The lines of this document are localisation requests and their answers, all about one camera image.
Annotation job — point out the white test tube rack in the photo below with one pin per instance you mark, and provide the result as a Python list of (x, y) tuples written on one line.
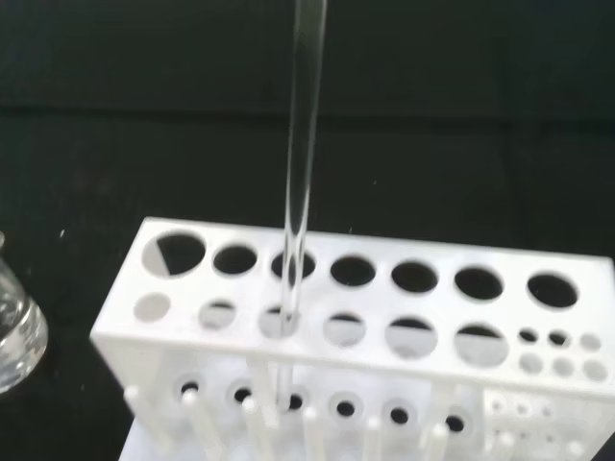
[(365, 307)]

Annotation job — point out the black bench cloth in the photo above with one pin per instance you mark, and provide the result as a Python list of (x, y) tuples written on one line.
[(432, 120)]

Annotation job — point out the glass beaker with water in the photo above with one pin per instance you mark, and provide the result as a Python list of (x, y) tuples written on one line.
[(19, 336)]

